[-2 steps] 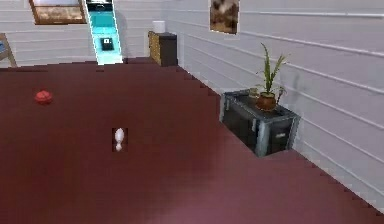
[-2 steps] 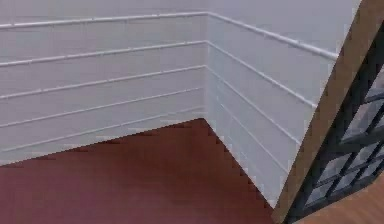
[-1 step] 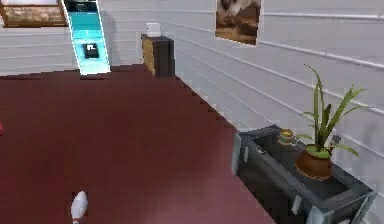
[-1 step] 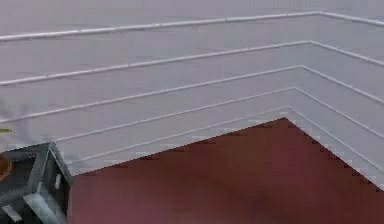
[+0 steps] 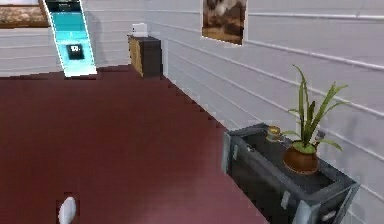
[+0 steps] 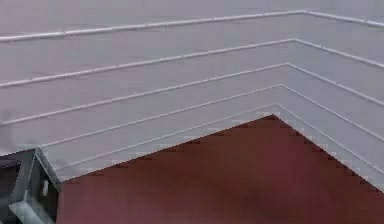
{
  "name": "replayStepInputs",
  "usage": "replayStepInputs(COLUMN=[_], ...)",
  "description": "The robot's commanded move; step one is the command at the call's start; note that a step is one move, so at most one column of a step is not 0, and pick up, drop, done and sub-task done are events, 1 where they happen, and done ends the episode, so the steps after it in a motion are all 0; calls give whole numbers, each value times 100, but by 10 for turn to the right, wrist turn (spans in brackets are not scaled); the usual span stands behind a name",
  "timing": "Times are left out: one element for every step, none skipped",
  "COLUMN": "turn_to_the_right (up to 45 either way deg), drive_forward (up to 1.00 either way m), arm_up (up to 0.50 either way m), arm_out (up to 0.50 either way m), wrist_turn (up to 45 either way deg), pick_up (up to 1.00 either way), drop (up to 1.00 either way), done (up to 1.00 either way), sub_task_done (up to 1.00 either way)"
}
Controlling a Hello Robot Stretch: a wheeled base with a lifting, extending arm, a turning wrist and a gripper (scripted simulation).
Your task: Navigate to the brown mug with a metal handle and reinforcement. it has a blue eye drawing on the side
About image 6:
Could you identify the grey cabinet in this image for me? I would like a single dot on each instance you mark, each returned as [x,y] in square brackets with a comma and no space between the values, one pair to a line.
[31,186]

